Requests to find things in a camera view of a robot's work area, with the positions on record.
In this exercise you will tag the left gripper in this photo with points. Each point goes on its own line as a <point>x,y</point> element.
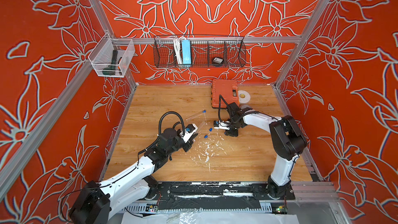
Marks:
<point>187,145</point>

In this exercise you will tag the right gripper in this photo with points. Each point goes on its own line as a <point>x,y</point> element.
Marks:
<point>228,132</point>

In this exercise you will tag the glass test tube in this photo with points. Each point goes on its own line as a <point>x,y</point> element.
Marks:
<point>201,125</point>
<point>194,116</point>

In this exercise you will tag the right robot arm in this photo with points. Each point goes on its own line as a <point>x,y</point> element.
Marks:
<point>288,140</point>

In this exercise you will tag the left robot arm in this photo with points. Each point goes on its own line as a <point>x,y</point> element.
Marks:
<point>98,202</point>

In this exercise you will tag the white tape roll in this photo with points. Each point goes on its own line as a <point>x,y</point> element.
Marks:
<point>243,96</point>

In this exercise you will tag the orange tool case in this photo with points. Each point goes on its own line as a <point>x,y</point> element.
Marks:
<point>227,88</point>

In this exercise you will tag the small black device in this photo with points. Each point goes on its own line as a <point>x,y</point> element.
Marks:
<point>217,61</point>

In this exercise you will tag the light blue box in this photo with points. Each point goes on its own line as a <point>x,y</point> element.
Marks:
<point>186,52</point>

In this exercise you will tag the dark green tool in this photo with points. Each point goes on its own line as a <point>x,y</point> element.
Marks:
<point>110,70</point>

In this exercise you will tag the clear acrylic box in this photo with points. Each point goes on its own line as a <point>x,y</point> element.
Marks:
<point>111,57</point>

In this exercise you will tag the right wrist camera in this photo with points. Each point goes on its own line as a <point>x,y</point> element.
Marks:
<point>223,125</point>

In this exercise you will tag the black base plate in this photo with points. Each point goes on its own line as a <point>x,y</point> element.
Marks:
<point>181,196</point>

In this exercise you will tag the black wire basket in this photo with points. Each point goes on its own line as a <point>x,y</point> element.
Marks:
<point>167,51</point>

